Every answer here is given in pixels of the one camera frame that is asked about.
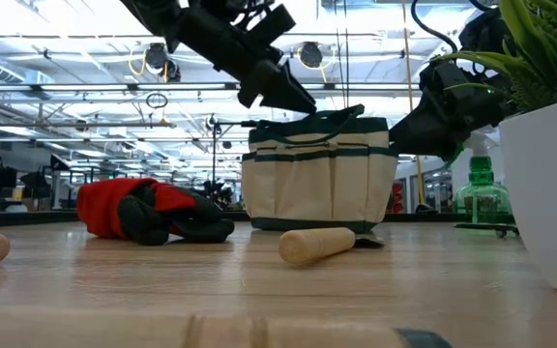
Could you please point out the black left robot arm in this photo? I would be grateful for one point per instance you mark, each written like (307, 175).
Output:
(153, 14)

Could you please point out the green plant in white pot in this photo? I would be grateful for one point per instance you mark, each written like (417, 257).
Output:
(549, 193)

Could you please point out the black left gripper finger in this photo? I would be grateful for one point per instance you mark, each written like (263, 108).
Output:
(283, 92)

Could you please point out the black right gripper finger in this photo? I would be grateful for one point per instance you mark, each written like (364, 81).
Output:
(428, 133)

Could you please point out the cream and green gardening bag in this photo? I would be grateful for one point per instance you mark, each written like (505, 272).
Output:
(307, 193)

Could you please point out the black wheeled stand base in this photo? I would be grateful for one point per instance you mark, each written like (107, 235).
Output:
(489, 227)

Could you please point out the red and black gardening glove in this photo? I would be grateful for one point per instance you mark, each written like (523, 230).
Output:
(104, 203)

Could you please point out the green spray bottle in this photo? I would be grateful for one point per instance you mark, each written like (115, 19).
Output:
(481, 198)

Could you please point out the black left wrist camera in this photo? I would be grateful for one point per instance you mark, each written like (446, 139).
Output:
(276, 24)

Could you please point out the black metal table frame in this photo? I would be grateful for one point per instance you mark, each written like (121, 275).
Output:
(27, 218)

